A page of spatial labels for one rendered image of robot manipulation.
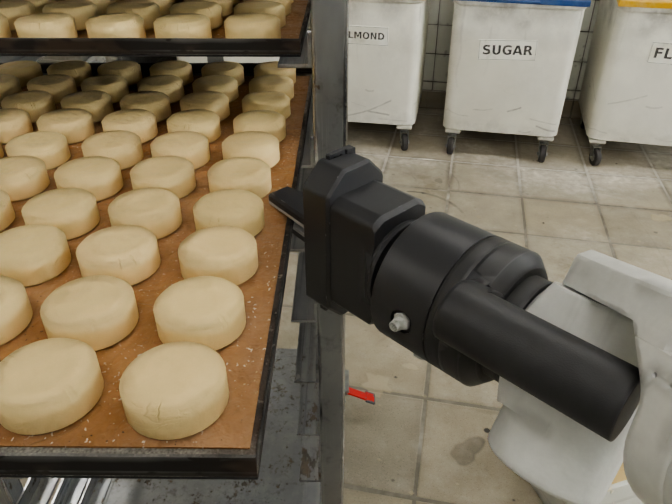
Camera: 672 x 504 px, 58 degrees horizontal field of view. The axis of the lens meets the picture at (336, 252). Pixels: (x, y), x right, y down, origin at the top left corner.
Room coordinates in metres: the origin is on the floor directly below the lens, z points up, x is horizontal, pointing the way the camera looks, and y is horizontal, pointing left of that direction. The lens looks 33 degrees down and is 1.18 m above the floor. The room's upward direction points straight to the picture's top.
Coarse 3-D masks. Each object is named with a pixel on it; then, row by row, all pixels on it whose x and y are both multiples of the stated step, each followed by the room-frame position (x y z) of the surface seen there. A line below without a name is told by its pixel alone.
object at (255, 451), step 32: (0, 64) 0.77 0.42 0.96; (96, 64) 0.77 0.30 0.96; (192, 64) 0.77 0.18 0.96; (256, 64) 0.77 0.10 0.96; (288, 224) 0.39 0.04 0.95; (288, 256) 0.34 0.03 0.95; (256, 416) 0.20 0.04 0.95; (0, 448) 0.18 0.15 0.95; (32, 448) 0.18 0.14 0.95; (64, 448) 0.18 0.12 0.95; (96, 448) 0.18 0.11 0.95; (128, 448) 0.18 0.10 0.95; (160, 448) 0.18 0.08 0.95; (256, 448) 0.18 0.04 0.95
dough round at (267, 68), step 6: (258, 66) 0.72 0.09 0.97; (264, 66) 0.72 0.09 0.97; (270, 66) 0.72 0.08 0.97; (276, 66) 0.72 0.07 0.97; (258, 72) 0.71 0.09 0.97; (264, 72) 0.70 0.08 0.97; (270, 72) 0.70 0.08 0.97; (276, 72) 0.70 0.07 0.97; (282, 72) 0.70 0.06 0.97; (288, 72) 0.71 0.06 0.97; (294, 72) 0.72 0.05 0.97; (294, 78) 0.72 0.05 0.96
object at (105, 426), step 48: (240, 96) 0.67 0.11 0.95; (144, 144) 0.54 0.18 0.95; (288, 144) 0.54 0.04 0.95; (192, 192) 0.44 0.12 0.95; (48, 288) 0.31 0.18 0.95; (144, 288) 0.31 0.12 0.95; (240, 288) 0.31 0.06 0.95; (144, 336) 0.26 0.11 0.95; (240, 336) 0.26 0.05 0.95; (240, 384) 0.22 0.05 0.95; (0, 432) 0.19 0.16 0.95; (96, 432) 0.19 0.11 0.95; (240, 432) 0.19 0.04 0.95
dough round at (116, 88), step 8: (88, 80) 0.67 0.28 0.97; (96, 80) 0.67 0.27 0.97; (104, 80) 0.67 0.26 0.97; (112, 80) 0.67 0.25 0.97; (120, 80) 0.67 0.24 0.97; (88, 88) 0.65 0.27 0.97; (96, 88) 0.65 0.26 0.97; (104, 88) 0.65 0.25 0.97; (112, 88) 0.65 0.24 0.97; (120, 88) 0.66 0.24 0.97; (128, 88) 0.68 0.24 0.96; (112, 96) 0.65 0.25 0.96; (120, 96) 0.66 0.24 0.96
